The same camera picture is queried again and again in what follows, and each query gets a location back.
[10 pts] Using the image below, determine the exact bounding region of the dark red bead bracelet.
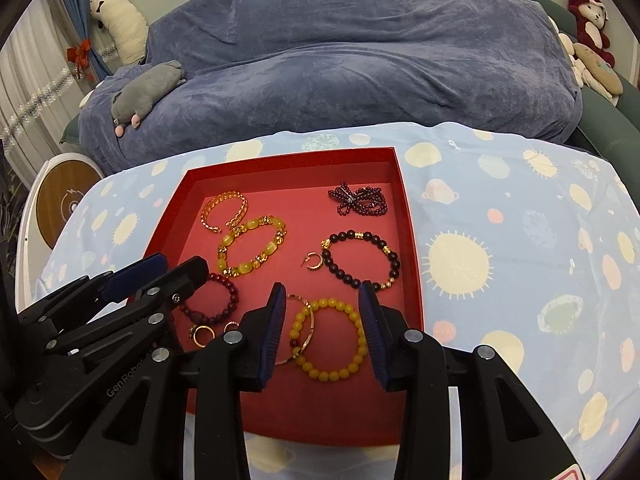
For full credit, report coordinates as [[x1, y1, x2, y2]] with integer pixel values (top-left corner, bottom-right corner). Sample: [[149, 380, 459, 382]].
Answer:
[[178, 272, 240, 326]]

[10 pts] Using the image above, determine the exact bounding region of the white sheer curtain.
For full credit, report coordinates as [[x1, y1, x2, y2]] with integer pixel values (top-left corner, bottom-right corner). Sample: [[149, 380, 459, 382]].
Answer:
[[0, 0, 101, 177]]

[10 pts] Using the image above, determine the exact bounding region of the grey plush toy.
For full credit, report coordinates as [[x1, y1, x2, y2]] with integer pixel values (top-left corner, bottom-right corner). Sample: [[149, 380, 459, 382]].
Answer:
[[110, 59, 187, 137]]

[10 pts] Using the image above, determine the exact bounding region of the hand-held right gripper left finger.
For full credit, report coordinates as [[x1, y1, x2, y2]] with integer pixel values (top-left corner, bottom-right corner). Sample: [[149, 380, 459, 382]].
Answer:
[[62, 281, 289, 480]]

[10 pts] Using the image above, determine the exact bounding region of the red plush monkey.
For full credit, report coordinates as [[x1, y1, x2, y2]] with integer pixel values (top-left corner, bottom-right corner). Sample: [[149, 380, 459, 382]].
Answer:
[[567, 0, 616, 67]]

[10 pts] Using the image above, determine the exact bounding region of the red ribbon bow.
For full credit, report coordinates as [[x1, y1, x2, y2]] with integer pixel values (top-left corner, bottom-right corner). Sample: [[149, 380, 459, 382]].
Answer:
[[66, 39, 94, 81]]

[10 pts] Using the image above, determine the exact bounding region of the black bead gold charm bracelet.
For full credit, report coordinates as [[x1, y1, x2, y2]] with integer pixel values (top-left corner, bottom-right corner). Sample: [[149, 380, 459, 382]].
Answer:
[[319, 229, 401, 291]]

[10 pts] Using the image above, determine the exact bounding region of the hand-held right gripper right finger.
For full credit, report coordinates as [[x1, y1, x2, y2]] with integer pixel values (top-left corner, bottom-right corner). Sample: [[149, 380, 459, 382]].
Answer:
[[357, 280, 584, 480]]

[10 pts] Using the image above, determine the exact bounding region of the orange gold bracelet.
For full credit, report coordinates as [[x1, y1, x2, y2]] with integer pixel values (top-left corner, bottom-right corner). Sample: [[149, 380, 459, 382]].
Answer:
[[200, 190, 250, 235]]

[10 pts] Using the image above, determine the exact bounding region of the yellow stone gold charm bracelet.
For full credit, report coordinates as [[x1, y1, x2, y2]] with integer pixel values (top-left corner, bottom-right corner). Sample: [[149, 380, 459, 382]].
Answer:
[[215, 214, 289, 279]]

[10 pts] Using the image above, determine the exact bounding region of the beige round plush toy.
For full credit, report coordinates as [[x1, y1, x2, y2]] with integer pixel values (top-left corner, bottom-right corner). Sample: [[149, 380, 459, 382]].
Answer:
[[572, 42, 625, 95]]

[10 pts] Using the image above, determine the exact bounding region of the blue-covered sofa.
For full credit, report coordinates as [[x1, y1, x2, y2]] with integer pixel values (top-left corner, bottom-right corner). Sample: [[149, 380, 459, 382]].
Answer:
[[79, 0, 584, 174]]

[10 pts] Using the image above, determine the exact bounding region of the dark garnet bead bracelet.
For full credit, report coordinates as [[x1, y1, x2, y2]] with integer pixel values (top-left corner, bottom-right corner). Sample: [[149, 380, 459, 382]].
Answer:
[[327, 183, 389, 217]]

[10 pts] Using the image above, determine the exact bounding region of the round white wood-faced device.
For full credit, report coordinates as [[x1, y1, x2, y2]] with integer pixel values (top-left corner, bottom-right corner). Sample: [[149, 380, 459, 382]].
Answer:
[[17, 152, 106, 307]]

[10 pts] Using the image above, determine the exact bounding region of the plain yellow bead bracelet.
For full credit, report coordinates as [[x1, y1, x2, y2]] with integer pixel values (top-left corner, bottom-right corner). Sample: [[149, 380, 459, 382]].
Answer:
[[288, 297, 369, 384]]

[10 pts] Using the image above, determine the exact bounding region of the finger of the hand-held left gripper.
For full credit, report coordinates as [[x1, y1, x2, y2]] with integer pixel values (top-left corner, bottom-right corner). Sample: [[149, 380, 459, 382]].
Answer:
[[17, 253, 170, 342], [64, 256, 210, 362]]

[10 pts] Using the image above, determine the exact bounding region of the red cardboard box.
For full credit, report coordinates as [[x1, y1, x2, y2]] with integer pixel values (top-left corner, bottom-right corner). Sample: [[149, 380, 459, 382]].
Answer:
[[127, 146, 426, 449]]

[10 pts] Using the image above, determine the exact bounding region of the blue printed table cloth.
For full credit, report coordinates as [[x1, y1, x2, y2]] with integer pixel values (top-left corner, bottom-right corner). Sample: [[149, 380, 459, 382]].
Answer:
[[37, 122, 639, 480]]

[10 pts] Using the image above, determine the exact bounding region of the thin gold bangle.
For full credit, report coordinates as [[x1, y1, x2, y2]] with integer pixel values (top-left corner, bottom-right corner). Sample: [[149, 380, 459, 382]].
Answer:
[[272, 293, 316, 366]]

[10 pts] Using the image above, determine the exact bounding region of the blue curtain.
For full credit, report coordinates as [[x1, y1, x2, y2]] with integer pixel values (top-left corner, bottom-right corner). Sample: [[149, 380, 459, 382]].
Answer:
[[50, 0, 119, 81]]

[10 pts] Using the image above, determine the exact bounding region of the long white plush toy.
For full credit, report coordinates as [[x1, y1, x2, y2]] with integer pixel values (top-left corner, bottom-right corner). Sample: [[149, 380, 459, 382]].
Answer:
[[88, 0, 150, 65]]

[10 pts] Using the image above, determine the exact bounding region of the small white plush toy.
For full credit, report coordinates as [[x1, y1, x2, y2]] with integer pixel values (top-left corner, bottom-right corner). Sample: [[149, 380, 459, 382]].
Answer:
[[549, 15, 622, 107]]

